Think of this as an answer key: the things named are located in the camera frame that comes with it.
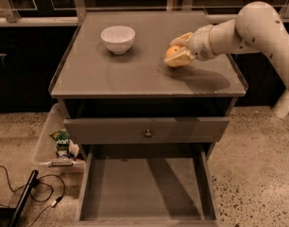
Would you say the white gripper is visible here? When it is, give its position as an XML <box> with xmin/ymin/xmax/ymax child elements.
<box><xmin>163</xmin><ymin>25</ymin><xmax>217</xmax><ymax>68</ymax></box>

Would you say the orange fruit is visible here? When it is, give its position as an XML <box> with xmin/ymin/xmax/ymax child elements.
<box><xmin>165</xmin><ymin>45</ymin><xmax>181</xmax><ymax>59</ymax></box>

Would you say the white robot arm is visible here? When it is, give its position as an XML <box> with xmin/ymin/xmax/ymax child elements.
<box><xmin>164</xmin><ymin>2</ymin><xmax>289</xmax><ymax>93</ymax></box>

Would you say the grey closed top drawer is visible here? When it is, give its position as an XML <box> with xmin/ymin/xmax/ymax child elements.
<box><xmin>63</xmin><ymin>117</ymin><xmax>229</xmax><ymax>145</ymax></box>

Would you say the grey drawer cabinet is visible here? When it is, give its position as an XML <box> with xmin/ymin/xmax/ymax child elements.
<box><xmin>48</xmin><ymin>10</ymin><xmax>248</xmax><ymax>227</ymax></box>

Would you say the round brass drawer knob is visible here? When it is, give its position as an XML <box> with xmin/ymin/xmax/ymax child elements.
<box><xmin>144</xmin><ymin>130</ymin><xmax>153</xmax><ymax>138</ymax></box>

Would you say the grey open middle drawer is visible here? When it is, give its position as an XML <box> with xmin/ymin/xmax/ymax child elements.
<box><xmin>75</xmin><ymin>144</ymin><xmax>223</xmax><ymax>227</ymax></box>

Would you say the white ceramic bowl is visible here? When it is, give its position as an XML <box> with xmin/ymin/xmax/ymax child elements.
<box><xmin>100</xmin><ymin>26</ymin><xmax>136</xmax><ymax>55</ymax></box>

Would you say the white pipe leg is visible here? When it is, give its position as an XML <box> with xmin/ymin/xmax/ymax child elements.
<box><xmin>272</xmin><ymin>90</ymin><xmax>289</xmax><ymax>118</ymax></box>

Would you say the green snack bag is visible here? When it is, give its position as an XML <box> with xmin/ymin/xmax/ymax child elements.
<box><xmin>49</xmin><ymin>129</ymin><xmax>70</xmax><ymax>158</ymax></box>

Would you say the clear plastic storage bin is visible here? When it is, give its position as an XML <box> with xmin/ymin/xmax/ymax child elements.
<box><xmin>32</xmin><ymin>104</ymin><xmax>85</xmax><ymax>173</ymax></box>

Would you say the black flat bar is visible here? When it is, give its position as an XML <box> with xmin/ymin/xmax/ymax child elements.
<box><xmin>8</xmin><ymin>170</ymin><xmax>39</xmax><ymax>227</ymax></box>

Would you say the metal railing frame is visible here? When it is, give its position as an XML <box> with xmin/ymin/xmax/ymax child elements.
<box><xmin>0</xmin><ymin>0</ymin><xmax>289</xmax><ymax>28</ymax></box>

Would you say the black cable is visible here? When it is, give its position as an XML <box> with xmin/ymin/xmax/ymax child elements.
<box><xmin>0</xmin><ymin>165</ymin><xmax>66</xmax><ymax>227</ymax></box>

